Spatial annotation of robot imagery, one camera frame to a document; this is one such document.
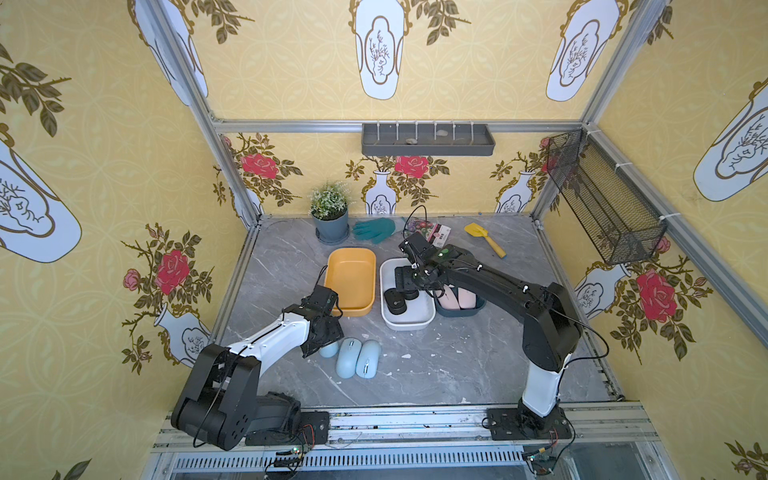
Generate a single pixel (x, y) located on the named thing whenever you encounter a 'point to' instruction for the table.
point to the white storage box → (419, 312)
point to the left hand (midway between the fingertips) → (333, 336)
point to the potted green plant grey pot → (329, 209)
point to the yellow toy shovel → (476, 230)
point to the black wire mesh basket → (620, 222)
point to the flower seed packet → (435, 233)
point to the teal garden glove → (373, 229)
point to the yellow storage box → (351, 272)
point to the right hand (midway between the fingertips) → (407, 286)
